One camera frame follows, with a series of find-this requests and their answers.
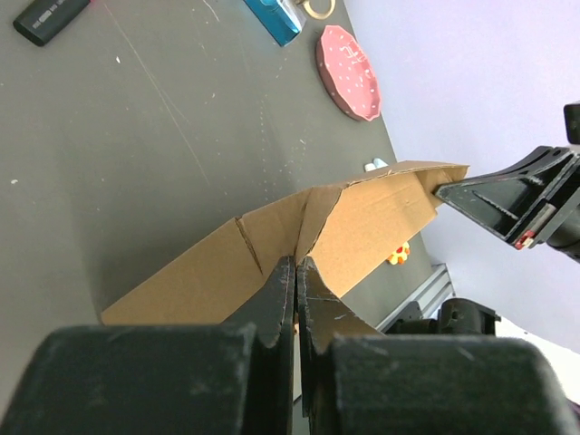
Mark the pink dotted plate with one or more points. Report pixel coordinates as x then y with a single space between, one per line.
347 74

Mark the brown cardboard box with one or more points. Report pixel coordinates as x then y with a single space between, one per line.
348 229

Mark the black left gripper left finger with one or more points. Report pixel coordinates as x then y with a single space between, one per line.
230 378

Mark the orange plush flower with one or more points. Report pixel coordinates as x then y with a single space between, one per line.
400 255

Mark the black pink highlighter pen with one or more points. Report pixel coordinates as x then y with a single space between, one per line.
42 20

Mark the beige ceramic mug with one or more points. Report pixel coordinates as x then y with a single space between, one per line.
314 11

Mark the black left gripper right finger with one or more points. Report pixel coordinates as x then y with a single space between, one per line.
357 380

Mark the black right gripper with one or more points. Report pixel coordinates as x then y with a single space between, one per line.
533 202

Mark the blue toothbrush package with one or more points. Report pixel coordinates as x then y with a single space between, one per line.
281 18

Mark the light blue marker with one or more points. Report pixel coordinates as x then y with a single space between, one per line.
375 164

